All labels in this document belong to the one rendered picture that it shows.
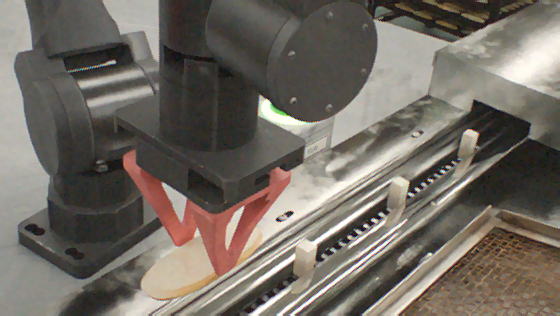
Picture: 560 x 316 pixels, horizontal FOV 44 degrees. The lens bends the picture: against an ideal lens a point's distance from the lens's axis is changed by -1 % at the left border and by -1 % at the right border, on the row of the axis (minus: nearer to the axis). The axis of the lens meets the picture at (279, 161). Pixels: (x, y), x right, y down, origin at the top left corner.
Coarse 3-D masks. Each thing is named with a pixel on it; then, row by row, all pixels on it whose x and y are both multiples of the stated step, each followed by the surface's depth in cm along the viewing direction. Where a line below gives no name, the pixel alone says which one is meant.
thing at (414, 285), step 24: (480, 216) 58; (504, 216) 58; (456, 240) 55; (504, 240) 56; (528, 240) 56; (552, 240) 56; (432, 264) 53; (528, 264) 53; (408, 288) 51; (432, 288) 51; (528, 288) 51; (552, 288) 51; (384, 312) 49; (432, 312) 49; (504, 312) 48; (552, 312) 48
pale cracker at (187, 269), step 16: (192, 240) 47; (256, 240) 48; (176, 256) 46; (192, 256) 46; (240, 256) 47; (160, 272) 44; (176, 272) 44; (192, 272) 44; (208, 272) 45; (144, 288) 44; (160, 288) 43; (176, 288) 43; (192, 288) 44
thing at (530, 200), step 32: (448, 160) 80; (512, 160) 81; (544, 160) 82; (480, 192) 75; (512, 192) 76; (544, 192) 76; (352, 224) 68; (448, 224) 70; (416, 256) 65; (352, 288) 61; (384, 288) 61
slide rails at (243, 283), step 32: (480, 128) 81; (512, 128) 82; (416, 160) 74; (480, 160) 75; (384, 192) 68; (320, 224) 63; (384, 224) 64; (288, 256) 59; (352, 256) 60; (224, 288) 55; (256, 288) 56; (288, 288) 56
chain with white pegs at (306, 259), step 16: (496, 128) 83; (464, 144) 76; (480, 144) 80; (432, 176) 74; (400, 192) 66; (416, 192) 71; (384, 208) 68; (368, 224) 66; (304, 240) 58; (336, 240) 63; (304, 256) 57; (320, 256) 61; (304, 272) 58; (272, 288) 57; (256, 304) 55
